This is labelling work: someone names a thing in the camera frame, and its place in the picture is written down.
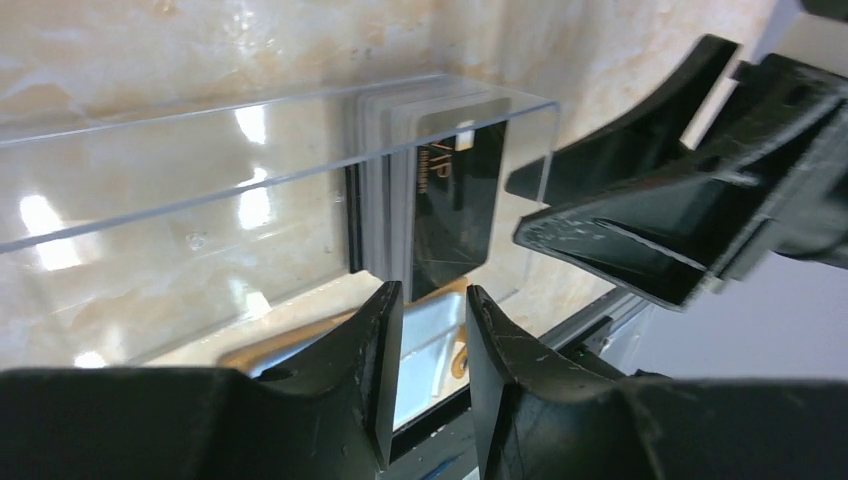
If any clear plastic card box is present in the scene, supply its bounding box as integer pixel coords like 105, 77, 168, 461
1, 75, 560, 368

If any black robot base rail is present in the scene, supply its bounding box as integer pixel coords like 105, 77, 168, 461
386, 286, 655, 479

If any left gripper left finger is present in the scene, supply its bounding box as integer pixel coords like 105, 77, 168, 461
1, 281, 403, 479

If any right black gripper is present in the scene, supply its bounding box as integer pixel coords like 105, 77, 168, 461
505, 1, 847, 310

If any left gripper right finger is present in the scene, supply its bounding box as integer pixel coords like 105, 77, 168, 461
466, 285, 847, 479

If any orange leather card holder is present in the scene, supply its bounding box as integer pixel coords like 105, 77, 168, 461
218, 278, 472, 432

